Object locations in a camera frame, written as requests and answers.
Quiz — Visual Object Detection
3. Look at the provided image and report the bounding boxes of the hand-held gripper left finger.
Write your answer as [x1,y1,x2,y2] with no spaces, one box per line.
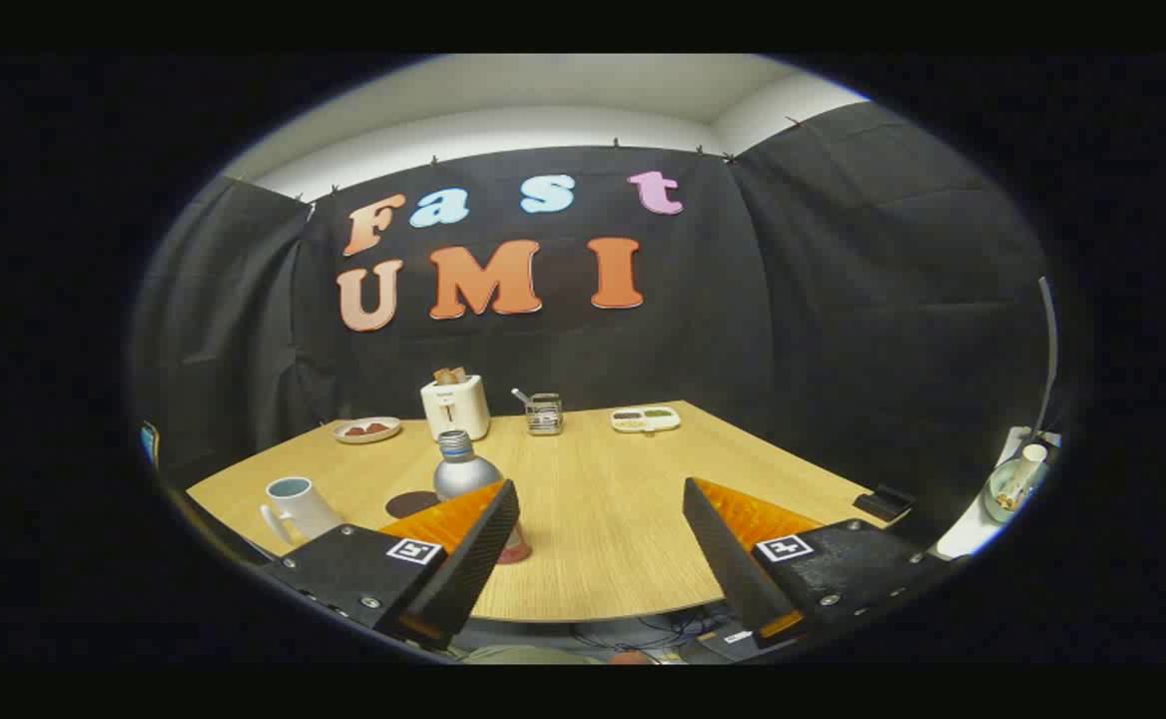
[262,479,522,652]

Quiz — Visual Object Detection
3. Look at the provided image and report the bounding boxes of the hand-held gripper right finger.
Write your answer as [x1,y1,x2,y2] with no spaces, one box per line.
[683,477,953,650]

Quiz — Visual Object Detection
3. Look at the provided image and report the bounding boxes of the silver juice bottle pink label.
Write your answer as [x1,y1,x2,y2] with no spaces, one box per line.
[432,430,532,566]

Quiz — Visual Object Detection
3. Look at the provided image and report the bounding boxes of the white cup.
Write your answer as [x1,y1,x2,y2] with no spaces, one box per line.
[261,476,344,547]

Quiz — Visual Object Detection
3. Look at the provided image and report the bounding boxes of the wooden table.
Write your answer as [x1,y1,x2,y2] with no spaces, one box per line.
[187,400,911,623]

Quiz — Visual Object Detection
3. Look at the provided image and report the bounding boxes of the white toaster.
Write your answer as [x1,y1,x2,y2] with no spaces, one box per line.
[420,374,491,442]

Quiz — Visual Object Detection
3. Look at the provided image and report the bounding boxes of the white plate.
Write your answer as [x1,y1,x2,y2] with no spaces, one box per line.
[332,416,402,444]

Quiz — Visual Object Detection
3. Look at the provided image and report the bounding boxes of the white compartment tray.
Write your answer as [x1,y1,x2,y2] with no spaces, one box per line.
[611,405,682,433]

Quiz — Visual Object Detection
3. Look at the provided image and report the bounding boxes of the small black block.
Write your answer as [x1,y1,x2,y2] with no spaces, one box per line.
[853,484,915,522]

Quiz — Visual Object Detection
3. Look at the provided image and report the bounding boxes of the pale green bowl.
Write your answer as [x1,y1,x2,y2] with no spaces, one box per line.
[984,444,1050,524]

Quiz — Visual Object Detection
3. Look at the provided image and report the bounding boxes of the dark cables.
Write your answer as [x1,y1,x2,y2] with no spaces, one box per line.
[568,609,734,655]

